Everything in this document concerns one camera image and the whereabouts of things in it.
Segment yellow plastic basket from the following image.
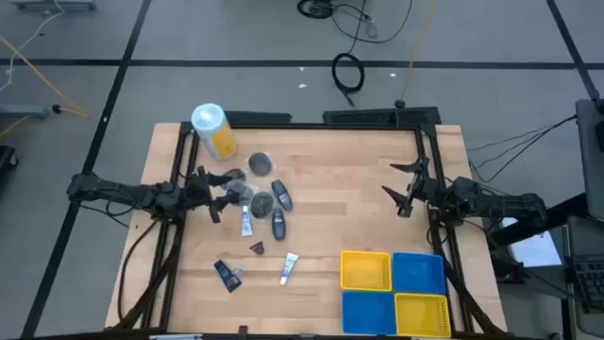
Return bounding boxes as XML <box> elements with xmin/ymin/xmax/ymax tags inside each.
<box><xmin>394</xmin><ymin>292</ymin><xmax>453</xmax><ymax>339</ymax></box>
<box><xmin>339</xmin><ymin>249</ymin><xmax>394</xmax><ymax>293</ymax></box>

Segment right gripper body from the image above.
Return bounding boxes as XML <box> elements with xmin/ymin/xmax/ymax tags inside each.
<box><xmin>408</xmin><ymin>158</ymin><xmax>443</xmax><ymax>213</ymax></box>

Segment dark blue packet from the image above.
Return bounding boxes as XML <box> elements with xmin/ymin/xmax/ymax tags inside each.
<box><xmin>212</xmin><ymin>259</ymin><xmax>243</xmax><ymax>295</ymax></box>

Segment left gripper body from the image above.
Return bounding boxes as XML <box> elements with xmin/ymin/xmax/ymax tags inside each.
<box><xmin>185</xmin><ymin>164</ymin><xmax>214</xmax><ymax>214</ymax></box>

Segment blue plastic basket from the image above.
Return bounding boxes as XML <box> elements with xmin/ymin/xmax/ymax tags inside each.
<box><xmin>341</xmin><ymin>289</ymin><xmax>398</xmax><ymax>337</ymax></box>
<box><xmin>391</xmin><ymin>251</ymin><xmax>447</xmax><ymax>297</ymax></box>

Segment grey stand foot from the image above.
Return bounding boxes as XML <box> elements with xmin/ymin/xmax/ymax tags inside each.
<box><xmin>11</xmin><ymin>0</ymin><xmax>96</xmax><ymax>11</ymax></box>
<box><xmin>0</xmin><ymin>104</ymin><xmax>51</xmax><ymax>120</ymax></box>

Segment black metal table frame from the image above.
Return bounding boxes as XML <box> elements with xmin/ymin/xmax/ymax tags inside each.
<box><xmin>112</xmin><ymin>107</ymin><xmax>509</xmax><ymax>340</ymax></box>

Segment grey panel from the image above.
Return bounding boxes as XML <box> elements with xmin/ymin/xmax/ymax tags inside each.
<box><xmin>575</xmin><ymin>97</ymin><xmax>604</xmax><ymax>221</ymax></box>

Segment long yellow cable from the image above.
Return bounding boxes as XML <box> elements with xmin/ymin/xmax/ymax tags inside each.
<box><xmin>394</xmin><ymin>0</ymin><xmax>439</xmax><ymax>110</ymax></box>

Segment loose black floor cable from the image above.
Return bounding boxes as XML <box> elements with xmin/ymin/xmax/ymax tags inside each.
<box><xmin>295</xmin><ymin>0</ymin><xmax>414</xmax><ymax>44</ymax></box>

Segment small white-capped toothpaste tube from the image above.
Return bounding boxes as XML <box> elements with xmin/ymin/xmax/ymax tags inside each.
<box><xmin>278</xmin><ymin>251</ymin><xmax>300</xmax><ymax>287</ymax></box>
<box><xmin>241</xmin><ymin>204</ymin><xmax>255</xmax><ymax>238</ymax></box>

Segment white wipes canister yellow label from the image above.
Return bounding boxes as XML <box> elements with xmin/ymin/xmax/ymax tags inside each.
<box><xmin>190</xmin><ymin>102</ymin><xmax>239</xmax><ymax>162</ymax></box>

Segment thin black cables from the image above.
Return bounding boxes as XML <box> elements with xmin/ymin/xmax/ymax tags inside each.
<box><xmin>466</xmin><ymin>114</ymin><xmax>579</xmax><ymax>184</ymax></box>

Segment coiled black floor cable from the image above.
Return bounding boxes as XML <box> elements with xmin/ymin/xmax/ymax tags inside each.
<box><xmin>330</xmin><ymin>51</ymin><xmax>366</xmax><ymax>108</ymax></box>

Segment black keyboard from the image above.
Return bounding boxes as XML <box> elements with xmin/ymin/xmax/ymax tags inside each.
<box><xmin>567</xmin><ymin>214</ymin><xmax>604</xmax><ymax>314</ymax></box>

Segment black round pad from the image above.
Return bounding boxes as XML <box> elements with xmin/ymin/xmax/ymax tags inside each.
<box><xmin>248</xmin><ymin>191</ymin><xmax>276</xmax><ymax>220</ymax></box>
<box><xmin>225</xmin><ymin>179</ymin><xmax>257</xmax><ymax>205</ymax></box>
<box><xmin>221</xmin><ymin>167</ymin><xmax>248</xmax><ymax>186</ymax></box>
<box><xmin>246</xmin><ymin>150</ymin><xmax>276</xmax><ymax>179</ymax></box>

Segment white floor cable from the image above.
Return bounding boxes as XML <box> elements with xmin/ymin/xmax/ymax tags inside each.
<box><xmin>0</xmin><ymin>0</ymin><xmax>65</xmax><ymax>94</ymax></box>

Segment white sheet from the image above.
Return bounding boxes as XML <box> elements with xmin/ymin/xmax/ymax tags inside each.
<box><xmin>502</xmin><ymin>217</ymin><xmax>563</xmax><ymax>268</ymax></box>

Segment orange floor cable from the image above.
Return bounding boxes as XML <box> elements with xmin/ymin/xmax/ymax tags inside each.
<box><xmin>0</xmin><ymin>35</ymin><xmax>91</xmax><ymax>138</ymax></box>

